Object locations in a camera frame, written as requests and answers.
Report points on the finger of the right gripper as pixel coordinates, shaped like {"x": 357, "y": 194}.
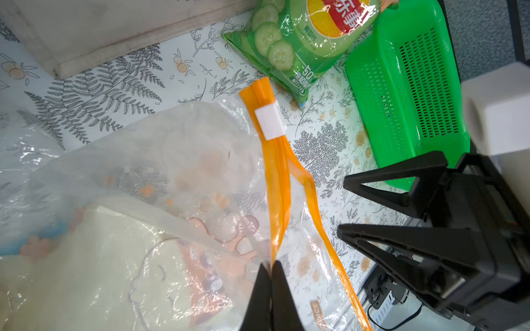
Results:
{"x": 407, "y": 187}
{"x": 431, "y": 262}

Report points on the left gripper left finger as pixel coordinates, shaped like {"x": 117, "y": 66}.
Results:
{"x": 258, "y": 314}

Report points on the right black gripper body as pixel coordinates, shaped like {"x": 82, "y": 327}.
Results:
{"x": 481, "y": 246}

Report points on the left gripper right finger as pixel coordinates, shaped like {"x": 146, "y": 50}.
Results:
{"x": 284, "y": 314}

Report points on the clear orange zip-top bag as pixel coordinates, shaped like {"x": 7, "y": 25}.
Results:
{"x": 203, "y": 160}

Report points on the green chips bag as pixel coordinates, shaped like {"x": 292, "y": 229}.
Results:
{"x": 297, "y": 42}

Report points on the beige canvas tote bag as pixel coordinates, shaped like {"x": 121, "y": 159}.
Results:
{"x": 68, "y": 37}

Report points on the green plastic basket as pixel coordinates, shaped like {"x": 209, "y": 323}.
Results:
{"x": 406, "y": 84}

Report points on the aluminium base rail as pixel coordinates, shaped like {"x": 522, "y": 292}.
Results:
{"x": 391, "y": 306}

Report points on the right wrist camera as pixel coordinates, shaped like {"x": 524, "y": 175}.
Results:
{"x": 495, "y": 107}

